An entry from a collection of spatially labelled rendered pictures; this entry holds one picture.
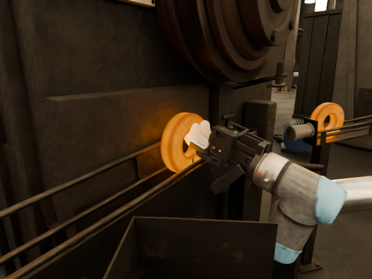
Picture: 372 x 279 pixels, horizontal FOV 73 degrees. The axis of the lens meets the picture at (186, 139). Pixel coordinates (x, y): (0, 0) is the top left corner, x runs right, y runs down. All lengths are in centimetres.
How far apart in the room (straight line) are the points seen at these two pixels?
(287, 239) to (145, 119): 39
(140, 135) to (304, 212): 37
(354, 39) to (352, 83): 47
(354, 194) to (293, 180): 18
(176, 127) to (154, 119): 7
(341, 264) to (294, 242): 102
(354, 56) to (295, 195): 298
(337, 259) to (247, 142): 113
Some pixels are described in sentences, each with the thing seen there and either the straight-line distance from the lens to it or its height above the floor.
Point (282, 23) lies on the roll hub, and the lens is 78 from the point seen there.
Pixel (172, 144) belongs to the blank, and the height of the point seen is 75.
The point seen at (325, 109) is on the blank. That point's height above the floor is 76.
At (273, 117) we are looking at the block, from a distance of 99.
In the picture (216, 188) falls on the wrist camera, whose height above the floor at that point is 65.
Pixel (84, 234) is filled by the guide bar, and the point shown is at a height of 67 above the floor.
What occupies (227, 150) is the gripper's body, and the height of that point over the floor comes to 76.
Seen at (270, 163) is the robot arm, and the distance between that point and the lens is 51.
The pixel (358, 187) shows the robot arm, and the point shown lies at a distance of 65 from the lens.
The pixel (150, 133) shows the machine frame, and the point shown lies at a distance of 62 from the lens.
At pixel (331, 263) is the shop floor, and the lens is 155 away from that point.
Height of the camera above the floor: 93
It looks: 16 degrees down
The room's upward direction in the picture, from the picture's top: straight up
